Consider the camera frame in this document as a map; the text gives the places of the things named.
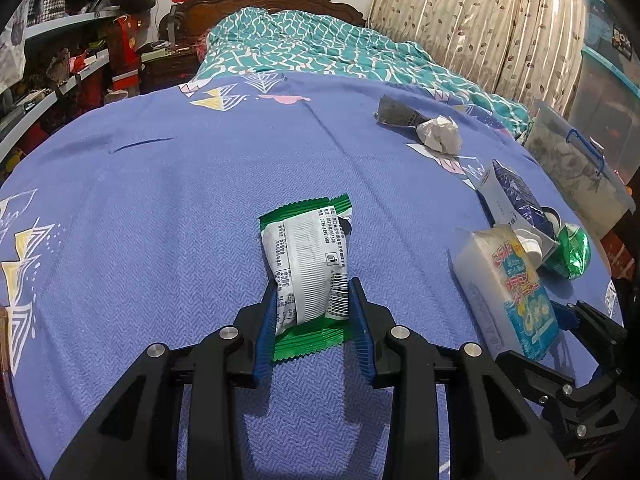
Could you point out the teal patterned quilt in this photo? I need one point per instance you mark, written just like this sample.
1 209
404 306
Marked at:
310 40

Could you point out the white tissue pack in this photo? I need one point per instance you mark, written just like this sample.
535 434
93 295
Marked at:
500 280

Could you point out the blue white packet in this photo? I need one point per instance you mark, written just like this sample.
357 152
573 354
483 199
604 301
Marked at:
520 195

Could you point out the clear storage box teal lid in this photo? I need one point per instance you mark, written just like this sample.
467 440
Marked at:
597 20
610 110

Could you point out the green foil packet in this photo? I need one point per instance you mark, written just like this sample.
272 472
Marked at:
572 250

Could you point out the grey wrapper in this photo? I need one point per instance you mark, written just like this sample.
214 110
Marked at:
397 112

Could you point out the red gift bag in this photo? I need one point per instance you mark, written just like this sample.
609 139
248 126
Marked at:
122 50

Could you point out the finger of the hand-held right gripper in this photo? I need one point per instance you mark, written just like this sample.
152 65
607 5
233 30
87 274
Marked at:
600 330
545 385

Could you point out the checked handbag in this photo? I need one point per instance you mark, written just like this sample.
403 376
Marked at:
47 7

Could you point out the dark wooden nightstand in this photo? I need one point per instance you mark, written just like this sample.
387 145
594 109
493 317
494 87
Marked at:
165 67

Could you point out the beige leaf print curtain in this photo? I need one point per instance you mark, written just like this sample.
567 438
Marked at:
450 20

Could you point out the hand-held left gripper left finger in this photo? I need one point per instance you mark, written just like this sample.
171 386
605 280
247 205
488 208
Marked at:
265 330

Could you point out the white printed cloth bag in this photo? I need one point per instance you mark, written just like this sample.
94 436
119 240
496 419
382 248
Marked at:
10 50

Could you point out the small white cup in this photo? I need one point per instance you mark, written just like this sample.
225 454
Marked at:
530 247

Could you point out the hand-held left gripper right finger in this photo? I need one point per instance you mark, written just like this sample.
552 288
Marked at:
360 330

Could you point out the green white snack packet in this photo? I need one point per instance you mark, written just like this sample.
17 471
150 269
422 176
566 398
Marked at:
305 260

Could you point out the white tissue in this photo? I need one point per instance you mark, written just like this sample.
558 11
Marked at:
440 132

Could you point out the grey metal shelf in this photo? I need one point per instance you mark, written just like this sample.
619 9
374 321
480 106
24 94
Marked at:
65 20

